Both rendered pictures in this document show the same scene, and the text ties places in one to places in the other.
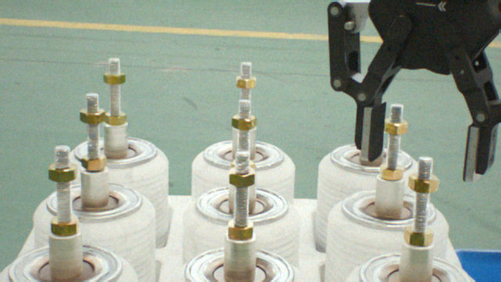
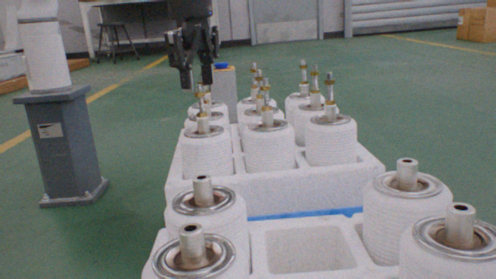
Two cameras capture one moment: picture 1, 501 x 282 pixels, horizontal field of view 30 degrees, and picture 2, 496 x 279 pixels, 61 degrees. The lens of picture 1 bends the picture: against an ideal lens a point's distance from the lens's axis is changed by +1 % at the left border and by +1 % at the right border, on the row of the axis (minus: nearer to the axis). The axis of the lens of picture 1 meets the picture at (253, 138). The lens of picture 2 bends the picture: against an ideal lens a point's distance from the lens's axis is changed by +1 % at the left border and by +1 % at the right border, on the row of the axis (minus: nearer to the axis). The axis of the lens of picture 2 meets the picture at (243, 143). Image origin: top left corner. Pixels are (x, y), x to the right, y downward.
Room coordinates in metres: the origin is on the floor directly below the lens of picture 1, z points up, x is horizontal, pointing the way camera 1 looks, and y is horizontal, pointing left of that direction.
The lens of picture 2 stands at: (0.63, -0.86, 0.46)
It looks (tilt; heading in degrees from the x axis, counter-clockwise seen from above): 18 degrees down; 88
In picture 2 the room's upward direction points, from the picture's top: 5 degrees counter-clockwise
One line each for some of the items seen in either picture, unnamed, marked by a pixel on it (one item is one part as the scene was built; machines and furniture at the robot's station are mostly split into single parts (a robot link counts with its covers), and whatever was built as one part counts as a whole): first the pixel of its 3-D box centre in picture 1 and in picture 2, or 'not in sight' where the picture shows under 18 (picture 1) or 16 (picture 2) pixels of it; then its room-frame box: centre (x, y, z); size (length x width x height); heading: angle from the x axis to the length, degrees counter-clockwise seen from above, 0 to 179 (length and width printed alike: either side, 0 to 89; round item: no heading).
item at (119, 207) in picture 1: (95, 203); (256, 100); (0.70, 0.13, 0.25); 0.08 x 0.08 x 0.01
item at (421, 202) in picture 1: (420, 211); (201, 105); (0.58, -0.11, 0.30); 0.01 x 0.01 x 0.08; 74
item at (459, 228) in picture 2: not in sight; (459, 224); (0.82, -0.54, 0.26); 0.02 x 0.02 x 0.03
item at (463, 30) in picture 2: not in sight; (477, 22); (3.21, 3.39, 0.15); 0.30 x 0.24 x 0.30; 175
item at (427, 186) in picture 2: not in sight; (406, 184); (0.83, -0.42, 0.25); 0.08 x 0.08 x 0.01
